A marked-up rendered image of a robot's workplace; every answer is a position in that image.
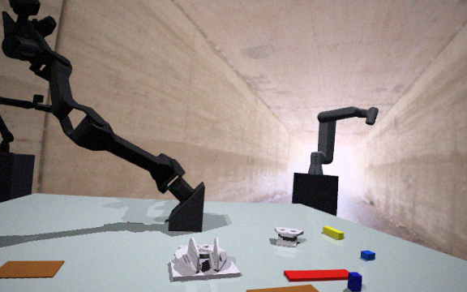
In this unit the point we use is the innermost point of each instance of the red flat bar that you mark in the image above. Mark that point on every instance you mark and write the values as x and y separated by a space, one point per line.
317 275

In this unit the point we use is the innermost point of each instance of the yellow rectangular bar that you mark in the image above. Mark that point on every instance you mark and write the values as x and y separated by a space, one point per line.
332 232

